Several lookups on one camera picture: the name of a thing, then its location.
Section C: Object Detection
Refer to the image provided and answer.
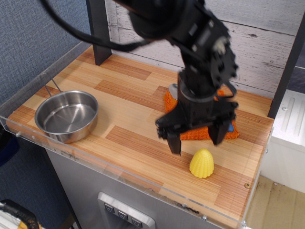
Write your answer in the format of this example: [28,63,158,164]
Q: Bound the stainless steel pot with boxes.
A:
[34,73,99,143]

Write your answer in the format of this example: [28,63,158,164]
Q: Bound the clear acrylic guard rail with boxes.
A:
[0,43,273,229]

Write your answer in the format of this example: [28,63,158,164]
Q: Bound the orange knitted cloth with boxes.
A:
[163,91,239,140]

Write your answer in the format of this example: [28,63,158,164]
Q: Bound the silver toy fridge cabinet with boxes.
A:
[47,150,241,229]

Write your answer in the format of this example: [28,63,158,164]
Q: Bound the black braided cable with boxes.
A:
[39,0,151,52]

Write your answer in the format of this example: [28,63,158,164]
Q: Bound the left black vertical post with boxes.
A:
[86,0,112,65]

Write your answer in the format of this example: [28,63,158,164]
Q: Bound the yellow toy corn cob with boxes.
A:
[189,149,214,178]

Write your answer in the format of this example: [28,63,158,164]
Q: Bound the black vertical post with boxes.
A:
[267,15,305,119]
[86,0,112,65]

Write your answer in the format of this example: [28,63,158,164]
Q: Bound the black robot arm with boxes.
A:
[120,0,238,154]

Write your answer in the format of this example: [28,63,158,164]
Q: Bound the yellow object bottom left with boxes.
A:
[17,221,29,229]

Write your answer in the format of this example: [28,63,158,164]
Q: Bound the silver dispenser button panel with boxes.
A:
[97,192,156,229]

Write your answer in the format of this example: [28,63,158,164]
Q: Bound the right black vertical post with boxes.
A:
[267,15,305,119]

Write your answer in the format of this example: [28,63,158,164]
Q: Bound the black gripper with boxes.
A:
[156,90,238,155]

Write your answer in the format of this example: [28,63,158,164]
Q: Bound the blue handled metal spoon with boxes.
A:
[169,83,234,133]

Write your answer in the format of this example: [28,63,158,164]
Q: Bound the white metal box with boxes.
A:
[261,90,305,193]

